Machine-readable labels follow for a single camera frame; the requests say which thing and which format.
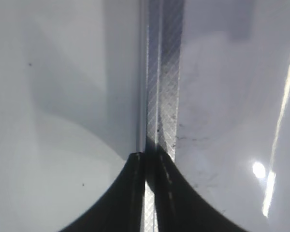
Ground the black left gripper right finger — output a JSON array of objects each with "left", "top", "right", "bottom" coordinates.
[{"left": 154, "top": 149, "right": 239, "bottom": 232}]

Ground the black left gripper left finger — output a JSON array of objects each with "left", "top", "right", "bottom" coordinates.
[{"left": 62, "top": 152, "right": 145, "bottom": 232}]

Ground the white framed whiteboard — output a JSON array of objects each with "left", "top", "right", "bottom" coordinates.
[{"left": 144, "top": 0, "right": 290, "bottom": 232}]

